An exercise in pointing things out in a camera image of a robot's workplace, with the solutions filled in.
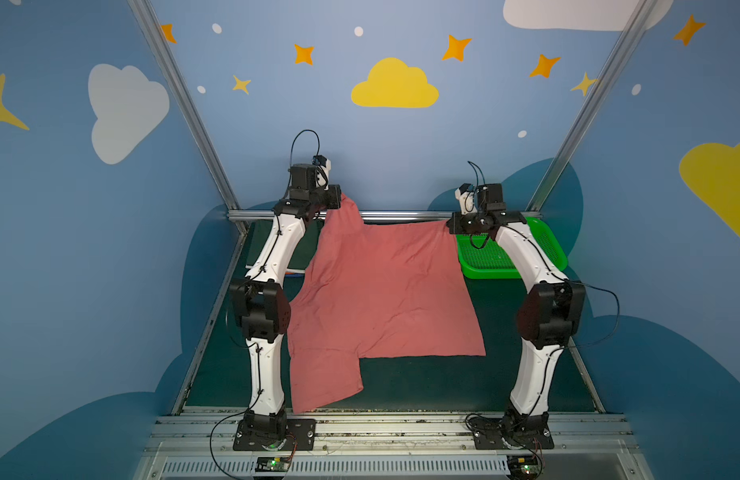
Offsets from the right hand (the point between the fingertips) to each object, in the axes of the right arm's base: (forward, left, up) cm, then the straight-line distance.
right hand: (451, 218), depth 93 cm
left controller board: (-65, +46, -23) cm, 83 cm away
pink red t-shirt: (-16, +25, -20) cm, 36 cm away
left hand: (+2, +35, +9) cm, 36 cm away
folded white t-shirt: (-10, +53, -18) cm, 57 cm away
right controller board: (-62, -16, -24) cm, 68 cm away
